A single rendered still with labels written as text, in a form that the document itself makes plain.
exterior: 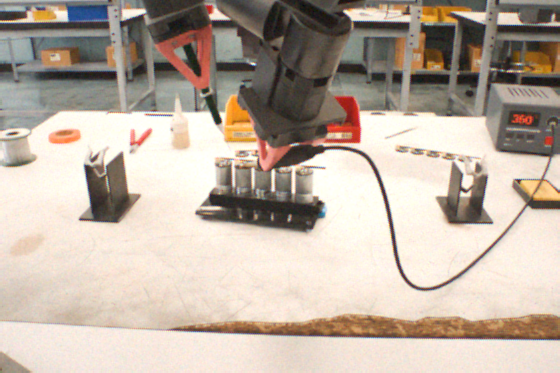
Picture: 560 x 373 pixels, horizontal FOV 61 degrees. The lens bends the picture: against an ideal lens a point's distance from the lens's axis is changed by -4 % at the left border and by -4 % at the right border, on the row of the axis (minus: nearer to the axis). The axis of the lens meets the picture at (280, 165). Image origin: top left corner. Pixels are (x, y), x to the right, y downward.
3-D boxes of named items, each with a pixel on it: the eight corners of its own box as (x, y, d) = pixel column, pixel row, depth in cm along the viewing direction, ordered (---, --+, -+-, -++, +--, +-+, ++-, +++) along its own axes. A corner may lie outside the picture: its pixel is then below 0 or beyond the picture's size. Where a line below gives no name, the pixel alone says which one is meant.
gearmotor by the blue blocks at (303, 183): (310, 210, 66) (311, 175, 64) (292, 208, 66) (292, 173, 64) (314, 202, 68) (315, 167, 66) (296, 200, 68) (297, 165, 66)
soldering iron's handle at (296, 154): (258, 173, 59) (314, 163, 48) (254, 153, 59) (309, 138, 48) (276, 169, 60) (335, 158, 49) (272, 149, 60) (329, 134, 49)
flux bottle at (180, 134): (182, 141, 94) (178, 90, 90) (193, 145, 91) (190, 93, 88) (168, 146, 91) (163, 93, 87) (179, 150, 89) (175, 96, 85)
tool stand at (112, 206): (92, 235, 69) (58, 198, 60) (110, 175, 74) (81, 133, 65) (130, 237, 69) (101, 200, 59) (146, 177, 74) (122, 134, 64)
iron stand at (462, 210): (440, 236, 68) (460, 204, 60) (433, 183, 73) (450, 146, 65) (482, 237, 68) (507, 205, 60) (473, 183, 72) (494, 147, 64)
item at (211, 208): (322, 208, 69) (323, 201, 68) (313, 234, 62) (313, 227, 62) (214, 196, 72) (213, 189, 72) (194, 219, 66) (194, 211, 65)
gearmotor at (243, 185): (249, 203, 68) (248, 168, 66) (232, 201, 68) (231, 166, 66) (255, 195, 70) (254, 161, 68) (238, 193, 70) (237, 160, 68)
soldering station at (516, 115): (560, 159, 85) (572, 107, 82) (494, 153, 88) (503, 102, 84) (540, 132, 99) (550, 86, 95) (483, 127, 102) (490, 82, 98)
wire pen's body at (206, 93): (212, 122, 64) (179, 43, 59) (224, 118, 64) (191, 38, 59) (213, 127, 62) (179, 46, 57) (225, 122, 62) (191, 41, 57)
